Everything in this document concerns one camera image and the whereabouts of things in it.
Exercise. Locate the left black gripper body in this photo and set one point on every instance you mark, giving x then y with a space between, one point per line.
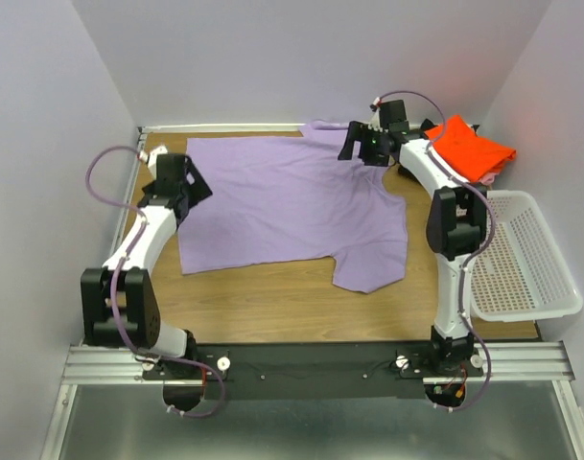
198 190

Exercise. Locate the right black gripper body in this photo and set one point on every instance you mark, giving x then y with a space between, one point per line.
372 149

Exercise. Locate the purple t shirt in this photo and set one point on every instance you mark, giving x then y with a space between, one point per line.
279 199

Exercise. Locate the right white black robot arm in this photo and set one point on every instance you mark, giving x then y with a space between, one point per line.
457 225

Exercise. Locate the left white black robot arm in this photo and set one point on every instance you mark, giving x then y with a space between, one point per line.
119 307

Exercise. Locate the dark grey folded t shirt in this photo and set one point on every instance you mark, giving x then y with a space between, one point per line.
424 127

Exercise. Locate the orange folded t shirt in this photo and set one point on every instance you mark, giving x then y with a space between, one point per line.
469 154

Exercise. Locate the pink folded t shirt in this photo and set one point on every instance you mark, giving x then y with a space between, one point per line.
488 179

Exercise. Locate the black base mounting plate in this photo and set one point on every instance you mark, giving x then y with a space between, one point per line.
188 395

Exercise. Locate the white plastic laundry basket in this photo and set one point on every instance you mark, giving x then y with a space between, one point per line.
522 275

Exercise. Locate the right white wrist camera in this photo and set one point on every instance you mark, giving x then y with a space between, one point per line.
375 120

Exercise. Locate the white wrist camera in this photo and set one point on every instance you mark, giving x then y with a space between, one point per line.
375 120
149 158

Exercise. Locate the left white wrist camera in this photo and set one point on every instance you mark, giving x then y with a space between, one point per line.
149 158

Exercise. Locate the aluminium frame rail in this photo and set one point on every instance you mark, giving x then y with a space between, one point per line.
501 361

